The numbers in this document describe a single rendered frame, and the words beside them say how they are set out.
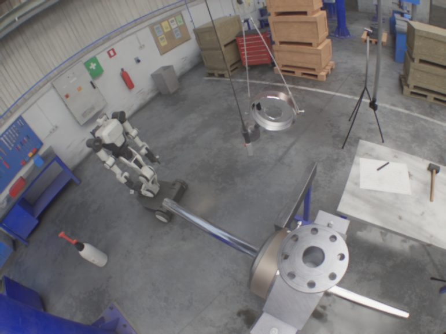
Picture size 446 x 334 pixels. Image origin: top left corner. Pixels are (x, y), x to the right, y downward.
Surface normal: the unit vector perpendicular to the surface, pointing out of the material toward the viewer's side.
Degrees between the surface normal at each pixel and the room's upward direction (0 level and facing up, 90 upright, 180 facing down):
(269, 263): 18
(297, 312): 45
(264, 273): 33
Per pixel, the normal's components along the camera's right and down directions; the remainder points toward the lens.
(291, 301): -0.59, 0.03
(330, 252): -0.27, -0.66
